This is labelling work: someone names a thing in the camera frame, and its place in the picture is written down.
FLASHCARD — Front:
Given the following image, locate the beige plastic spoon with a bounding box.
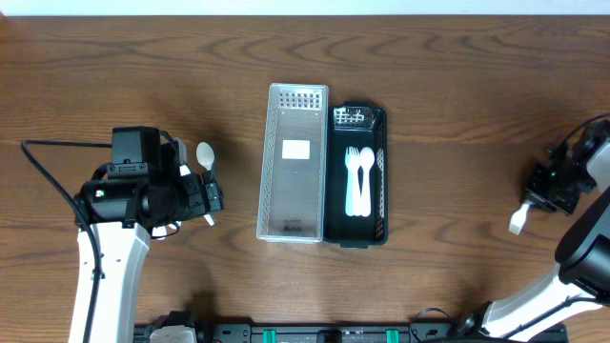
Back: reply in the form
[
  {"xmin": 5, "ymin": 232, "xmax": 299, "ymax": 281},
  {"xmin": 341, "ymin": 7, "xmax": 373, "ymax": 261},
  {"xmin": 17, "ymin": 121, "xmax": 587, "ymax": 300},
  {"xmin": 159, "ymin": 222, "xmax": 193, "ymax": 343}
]
[{"xmin": 196, "ymin": 142, "xmax": 218, "ymax": 211}]

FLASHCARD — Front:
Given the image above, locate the white plastic fork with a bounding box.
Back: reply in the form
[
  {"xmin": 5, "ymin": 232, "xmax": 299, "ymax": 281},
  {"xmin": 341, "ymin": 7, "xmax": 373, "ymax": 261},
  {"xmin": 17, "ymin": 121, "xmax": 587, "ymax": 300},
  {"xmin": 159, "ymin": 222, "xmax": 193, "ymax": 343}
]
[{"xmin": 509, "ymin": 201, "xmax": 531, "ymax": 235}]

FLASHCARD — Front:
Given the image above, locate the mint green plastic fork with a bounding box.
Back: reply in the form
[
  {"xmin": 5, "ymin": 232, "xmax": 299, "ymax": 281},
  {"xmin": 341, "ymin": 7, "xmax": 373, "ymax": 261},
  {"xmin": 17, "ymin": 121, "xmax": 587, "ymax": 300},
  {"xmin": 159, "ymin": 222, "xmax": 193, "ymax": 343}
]
[{"xmin": 345, "ymin": 147, "xmax": 354, "ymax": 216}]

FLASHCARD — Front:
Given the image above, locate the pink plastic fork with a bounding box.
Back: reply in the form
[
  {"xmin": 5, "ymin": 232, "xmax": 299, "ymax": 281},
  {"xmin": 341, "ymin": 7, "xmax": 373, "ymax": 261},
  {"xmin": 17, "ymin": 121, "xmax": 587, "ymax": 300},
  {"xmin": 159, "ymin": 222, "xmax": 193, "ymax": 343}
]
[{"xmin": 352, "ymin": 147, "xmax": 361, "ymax": 216}]

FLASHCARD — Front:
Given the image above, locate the black plastic basket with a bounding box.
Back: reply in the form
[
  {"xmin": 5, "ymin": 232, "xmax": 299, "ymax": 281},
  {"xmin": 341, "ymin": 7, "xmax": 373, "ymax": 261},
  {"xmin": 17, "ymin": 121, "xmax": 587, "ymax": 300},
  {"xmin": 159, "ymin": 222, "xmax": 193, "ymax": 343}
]
[{"xmin": 323, "ymin": 102, "xmax": 389, "ymax": 249}]

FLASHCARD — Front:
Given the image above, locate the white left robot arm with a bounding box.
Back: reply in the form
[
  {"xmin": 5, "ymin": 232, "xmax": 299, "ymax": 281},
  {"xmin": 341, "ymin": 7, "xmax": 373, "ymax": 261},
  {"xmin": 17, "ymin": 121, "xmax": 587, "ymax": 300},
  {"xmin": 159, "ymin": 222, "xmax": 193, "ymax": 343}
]
[{"xmin": 69, "ymin": 167, "xmax": 224, "ymax": 342}]

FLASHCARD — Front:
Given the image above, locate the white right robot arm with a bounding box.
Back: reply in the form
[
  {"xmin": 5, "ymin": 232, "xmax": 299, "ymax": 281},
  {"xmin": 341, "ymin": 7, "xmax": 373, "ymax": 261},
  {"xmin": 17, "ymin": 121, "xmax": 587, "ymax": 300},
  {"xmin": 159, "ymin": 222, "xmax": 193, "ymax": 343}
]
[{"xmin": 478, "ymin": 142, "xmax": 609, "ymax": 342}]

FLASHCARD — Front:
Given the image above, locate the clear plastic basket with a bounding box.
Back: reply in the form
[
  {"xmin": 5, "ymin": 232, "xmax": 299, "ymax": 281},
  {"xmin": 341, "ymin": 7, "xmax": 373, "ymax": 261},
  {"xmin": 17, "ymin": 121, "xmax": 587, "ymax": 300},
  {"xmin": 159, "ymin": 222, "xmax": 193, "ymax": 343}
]
[{"xmin": 256, "ymin": 83, "xmax": 329, "ymax": 244}]

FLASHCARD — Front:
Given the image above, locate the white label sticker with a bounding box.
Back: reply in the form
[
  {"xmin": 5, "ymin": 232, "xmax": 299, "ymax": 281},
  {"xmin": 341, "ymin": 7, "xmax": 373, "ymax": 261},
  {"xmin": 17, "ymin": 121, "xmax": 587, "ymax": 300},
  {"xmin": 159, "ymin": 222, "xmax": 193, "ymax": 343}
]
[{"xmin": 281, "ymin": 140, "xmax": 311, "ymax": 160}]

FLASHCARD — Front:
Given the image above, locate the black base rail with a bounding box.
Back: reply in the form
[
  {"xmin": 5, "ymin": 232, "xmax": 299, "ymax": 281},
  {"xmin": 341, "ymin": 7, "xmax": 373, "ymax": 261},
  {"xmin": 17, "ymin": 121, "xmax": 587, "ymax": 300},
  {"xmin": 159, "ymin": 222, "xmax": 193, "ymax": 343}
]
[{"xmin": 133, "ymin": 310, "xmax": 569, "ymax": 343}]

